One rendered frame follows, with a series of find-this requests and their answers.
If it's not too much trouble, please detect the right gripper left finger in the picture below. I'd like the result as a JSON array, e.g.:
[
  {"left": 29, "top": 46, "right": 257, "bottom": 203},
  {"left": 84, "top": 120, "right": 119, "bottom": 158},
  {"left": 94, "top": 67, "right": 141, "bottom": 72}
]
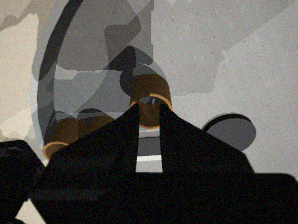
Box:
[{"left": 43, "top": 104, "right": 139, "bottom": 173}]

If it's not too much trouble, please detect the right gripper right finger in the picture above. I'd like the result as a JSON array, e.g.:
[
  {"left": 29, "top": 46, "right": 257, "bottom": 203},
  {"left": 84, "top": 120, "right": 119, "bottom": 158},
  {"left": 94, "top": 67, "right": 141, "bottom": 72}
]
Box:
[{"left": 159, "top": 104, "right": 255, "bottom": 173}]

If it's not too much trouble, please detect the bronze bushing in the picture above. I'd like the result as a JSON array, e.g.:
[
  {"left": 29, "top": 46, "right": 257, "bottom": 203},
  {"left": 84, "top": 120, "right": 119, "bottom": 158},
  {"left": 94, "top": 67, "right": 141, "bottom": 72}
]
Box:
[
  {"left": 84, "top": 116, "right": 115, "bottom": 136},
  {"left": 43, "top": 118, "right": 87, "bottom": 161},
  {"left": 129, "top": 74, "right": 173, "bottom": 129}
]

